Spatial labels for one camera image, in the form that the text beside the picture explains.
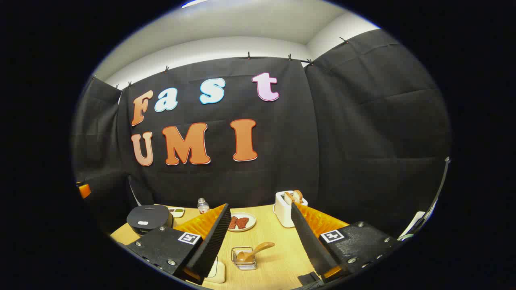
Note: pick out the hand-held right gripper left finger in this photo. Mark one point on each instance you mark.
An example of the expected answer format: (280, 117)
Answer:
(211, 245)

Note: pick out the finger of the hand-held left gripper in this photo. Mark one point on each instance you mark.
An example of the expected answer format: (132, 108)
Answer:
(84, 190)

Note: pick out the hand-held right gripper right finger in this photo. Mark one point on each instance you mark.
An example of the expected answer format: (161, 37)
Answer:
(312, 245)

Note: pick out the wooden spoon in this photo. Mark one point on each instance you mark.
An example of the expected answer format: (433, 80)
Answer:
(262, 246)

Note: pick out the black rice cooker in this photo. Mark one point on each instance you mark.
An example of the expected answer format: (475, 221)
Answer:
(147, 217)

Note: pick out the cream square tray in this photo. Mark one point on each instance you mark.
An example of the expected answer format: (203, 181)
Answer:
(217, 274)

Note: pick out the red meat slice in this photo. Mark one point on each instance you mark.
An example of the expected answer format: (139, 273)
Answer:
(233, 222)
(242, 223)

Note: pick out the small black block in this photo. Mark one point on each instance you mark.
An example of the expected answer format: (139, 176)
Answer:
(308, 278)

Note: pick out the small clear drink bottle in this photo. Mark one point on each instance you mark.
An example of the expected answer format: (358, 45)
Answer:
(203, 207)

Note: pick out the white toaster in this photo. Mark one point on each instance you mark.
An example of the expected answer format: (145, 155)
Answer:
(282, 211)

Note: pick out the white round plate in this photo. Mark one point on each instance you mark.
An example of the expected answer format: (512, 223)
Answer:
(250, 219)

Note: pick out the white divided sauce dish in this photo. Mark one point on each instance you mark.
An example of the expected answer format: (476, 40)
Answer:
(176, 211)

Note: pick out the toast slice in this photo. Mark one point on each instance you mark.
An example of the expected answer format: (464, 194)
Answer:
(298, 196)
(288, 198)

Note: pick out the white panel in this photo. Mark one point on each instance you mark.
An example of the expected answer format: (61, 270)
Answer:
(415, 223)

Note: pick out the black backdrop cloth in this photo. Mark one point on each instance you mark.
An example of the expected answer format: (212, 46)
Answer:
(322, 141)

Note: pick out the ceiling light strip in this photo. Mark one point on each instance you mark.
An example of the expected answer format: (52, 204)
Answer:
(193, 3)

